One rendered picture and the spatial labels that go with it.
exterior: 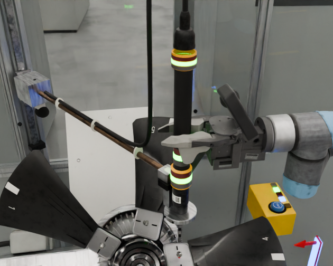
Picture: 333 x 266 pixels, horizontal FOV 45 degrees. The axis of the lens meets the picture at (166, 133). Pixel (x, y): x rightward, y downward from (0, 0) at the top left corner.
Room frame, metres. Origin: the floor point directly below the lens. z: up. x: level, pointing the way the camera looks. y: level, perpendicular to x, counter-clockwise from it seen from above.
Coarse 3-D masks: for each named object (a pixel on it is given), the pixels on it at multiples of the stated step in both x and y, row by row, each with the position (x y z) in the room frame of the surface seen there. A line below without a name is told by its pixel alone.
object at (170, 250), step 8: (168, 248) 0.68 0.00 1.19; (176, 248) 0.68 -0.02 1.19; (184, 248) 0.68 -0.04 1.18; (168, 256) 0.65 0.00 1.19; (176, 256) 0.65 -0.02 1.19; (184, 256) 0.65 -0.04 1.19; (168, 264) 0.63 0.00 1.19; (176, 264) 0.63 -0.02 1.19; (184, 264) 0.63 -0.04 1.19; (192, 264) 0.63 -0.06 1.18
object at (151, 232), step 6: (138, 210) 0.74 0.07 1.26; (144, 210) 0.73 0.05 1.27; (138, 216) 0.72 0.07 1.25; (144, 216) 0.71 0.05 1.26; (150, 216) 0.70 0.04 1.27; (156, 216) 0.69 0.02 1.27; (162, 216) 0.69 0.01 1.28; (138, 222) 0.71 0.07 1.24; (150, 222) 0.69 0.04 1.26; (156, 222) 0.68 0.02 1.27; (138, 228) 0.70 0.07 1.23; (144, 228) 0.69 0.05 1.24; (150, 228) 0.68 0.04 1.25; (156, 228) 0.67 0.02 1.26; (138, 234) 0.69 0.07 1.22; (144, 234) 0.68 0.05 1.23; (150, 234) 0.67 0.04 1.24; (156, 234) 0.66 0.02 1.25
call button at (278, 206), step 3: (276, 201) 0.97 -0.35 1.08; (273, 204) 0.96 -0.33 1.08; (276, 204) 0.96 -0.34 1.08; (279, 204) 0.96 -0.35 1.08; (282, 204) 0.96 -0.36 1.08; (273, 207) 0.94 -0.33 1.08; (276, 207) 0.94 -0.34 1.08; (279, 207) 0.94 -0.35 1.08; (282, 207) 0.94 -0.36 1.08; (276, 210) 0.94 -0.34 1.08; (279, 210) 0.93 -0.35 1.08; (282, 210) 0.94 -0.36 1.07
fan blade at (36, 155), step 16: (32, 160) 0.72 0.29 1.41; (16, 176) 0.72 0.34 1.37; (32, 176) 0.71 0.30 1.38; (48, 176) 0.70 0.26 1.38; (32, 192) 0.70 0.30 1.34; (48, 192) 0.69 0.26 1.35; (64, 192) 0.69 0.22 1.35; (0, 208) 0.71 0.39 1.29; (32, 208) 0.69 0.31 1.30; (48, 208) 0.68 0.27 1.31; (64, 208) 0.68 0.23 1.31; (80, 208) 0.67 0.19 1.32; (0, 224) 0.70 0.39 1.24; (16, 224) 0.70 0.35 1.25; (32, 224) 0.69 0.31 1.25; (48, 224) 0.69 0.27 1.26; (64, 224) 0.67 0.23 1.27; (80, 224) 0.66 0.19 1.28; (96, 224) 0.66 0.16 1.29; (64, 240) 0.68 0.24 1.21; (80, 240) 0.67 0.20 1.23
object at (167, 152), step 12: (144, 120) 0.88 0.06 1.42; (156, 120) 0.87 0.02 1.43; (168, 120) 0.86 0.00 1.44; (144, 132) 0.86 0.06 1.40; (156, 132) 0.85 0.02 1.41; (168, 132) 0.83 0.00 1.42; (156, 144) 0.82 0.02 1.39; (156, 156) 0.80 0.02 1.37; (168, 156) 0.78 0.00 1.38; (144, 168) 0.80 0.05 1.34; (192, 168) 0.74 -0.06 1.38; (144, 180) 0.77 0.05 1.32; (156, 180) 0.75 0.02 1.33; (144, 192) 0.75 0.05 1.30; (156, 192) 0.73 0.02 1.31; (144, 204) 0.73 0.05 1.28; (156, 204) 0.71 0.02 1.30
